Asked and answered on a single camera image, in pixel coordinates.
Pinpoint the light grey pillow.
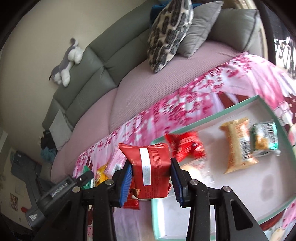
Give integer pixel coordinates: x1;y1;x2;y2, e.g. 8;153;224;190
49;110;72;151

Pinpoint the yellow cake packet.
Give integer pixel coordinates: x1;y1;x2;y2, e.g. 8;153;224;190
95;163;110;187

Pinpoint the grey white plush toy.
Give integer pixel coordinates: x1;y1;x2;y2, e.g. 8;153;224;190
49;38;83;87

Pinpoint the green white walnut cake packet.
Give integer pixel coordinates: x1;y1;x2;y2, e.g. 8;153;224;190
250;121;281;157

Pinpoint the pink cartoon tablecloth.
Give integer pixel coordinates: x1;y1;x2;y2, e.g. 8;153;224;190
72;52;296;241

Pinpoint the red gold pastry packet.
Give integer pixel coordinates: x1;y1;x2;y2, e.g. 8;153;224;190
123;179;140;210

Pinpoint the teal cloth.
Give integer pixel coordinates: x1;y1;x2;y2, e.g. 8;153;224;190
41;147;57;163

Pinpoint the pink sofa seat cover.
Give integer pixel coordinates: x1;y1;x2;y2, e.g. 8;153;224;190
50;41;238;182

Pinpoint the pink wafer packet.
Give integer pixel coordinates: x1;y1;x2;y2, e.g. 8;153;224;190
104;149;126;178

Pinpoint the beige orange biscuit packet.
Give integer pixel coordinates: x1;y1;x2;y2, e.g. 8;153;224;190
220;117;258;174

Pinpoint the green stick snack packet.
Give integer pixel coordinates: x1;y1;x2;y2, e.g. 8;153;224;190
81;166;95;190

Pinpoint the grey sofa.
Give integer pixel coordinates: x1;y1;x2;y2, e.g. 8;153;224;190
42;1;262;129

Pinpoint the dark clothes pile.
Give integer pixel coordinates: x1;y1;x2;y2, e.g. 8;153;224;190
40;130;56;150

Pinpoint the clear white bun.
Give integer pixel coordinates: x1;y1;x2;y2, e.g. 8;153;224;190
180;157;214;186

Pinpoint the red heart snack packet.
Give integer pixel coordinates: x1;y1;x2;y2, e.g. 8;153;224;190
165;131;206;163

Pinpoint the black white patterned pillow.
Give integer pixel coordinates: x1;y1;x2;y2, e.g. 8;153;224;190
147;1;194;73

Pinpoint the red foil box packet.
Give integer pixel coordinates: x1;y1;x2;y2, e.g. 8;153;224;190
119;143;171;199

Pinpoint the teal white tray box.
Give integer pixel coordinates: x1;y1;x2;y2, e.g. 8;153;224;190
152;96;295;240

